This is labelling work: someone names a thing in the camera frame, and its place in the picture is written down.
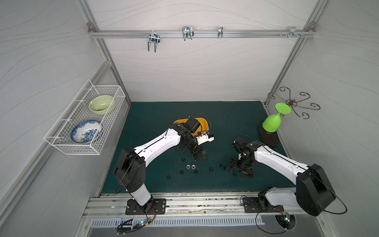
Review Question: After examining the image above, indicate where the yellow plastic storage box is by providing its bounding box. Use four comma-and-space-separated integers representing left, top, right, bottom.
174, 117, 210, 136

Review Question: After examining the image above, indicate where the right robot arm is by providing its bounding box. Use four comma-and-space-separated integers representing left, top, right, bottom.
229, 138, 337, 216

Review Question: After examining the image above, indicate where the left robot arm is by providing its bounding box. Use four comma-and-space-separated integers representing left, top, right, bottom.
114, 117, 214, 210

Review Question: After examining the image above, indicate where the black cylinder stand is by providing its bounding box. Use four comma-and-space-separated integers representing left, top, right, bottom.
258, 122, 280, 147

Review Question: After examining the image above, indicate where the green plastic goblet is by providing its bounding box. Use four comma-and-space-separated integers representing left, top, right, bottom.
262, 103, 291, 133

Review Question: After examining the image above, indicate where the green ceramic bowl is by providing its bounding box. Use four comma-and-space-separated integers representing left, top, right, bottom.
88, 95, 115, 116

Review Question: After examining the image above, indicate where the blue white patterned bowl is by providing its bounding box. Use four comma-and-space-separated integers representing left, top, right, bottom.
71, 120, 102, 144

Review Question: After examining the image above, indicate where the metal double hook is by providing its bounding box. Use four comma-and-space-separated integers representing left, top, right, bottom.
148, 33, 160, 52

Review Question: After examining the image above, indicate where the metal clip hook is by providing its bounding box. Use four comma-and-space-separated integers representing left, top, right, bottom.
182, 26, 194, 41

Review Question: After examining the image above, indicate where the small metal hook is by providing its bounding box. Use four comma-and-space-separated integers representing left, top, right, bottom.
218, 27, 224, 39

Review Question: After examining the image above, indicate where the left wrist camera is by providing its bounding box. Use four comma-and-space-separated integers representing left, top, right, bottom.
196, 131, 214, 145

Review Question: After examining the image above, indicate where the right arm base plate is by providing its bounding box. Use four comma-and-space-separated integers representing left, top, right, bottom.
239, 196, 284, 213

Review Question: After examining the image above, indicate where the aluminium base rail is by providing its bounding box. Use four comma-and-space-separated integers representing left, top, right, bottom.
82, 192, 326, 219

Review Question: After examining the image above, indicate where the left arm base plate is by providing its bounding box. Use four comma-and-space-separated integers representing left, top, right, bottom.
125, 198, 167, 215

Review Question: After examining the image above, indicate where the white wire basket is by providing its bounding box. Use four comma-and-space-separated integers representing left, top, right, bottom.
44, 80, 125, 156

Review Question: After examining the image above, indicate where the metal bracket hook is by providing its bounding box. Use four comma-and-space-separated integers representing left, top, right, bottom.
278, 27, 302, 39

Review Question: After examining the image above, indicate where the aluminium top rail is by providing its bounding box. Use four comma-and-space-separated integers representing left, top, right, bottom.
87, 22, 316, 40

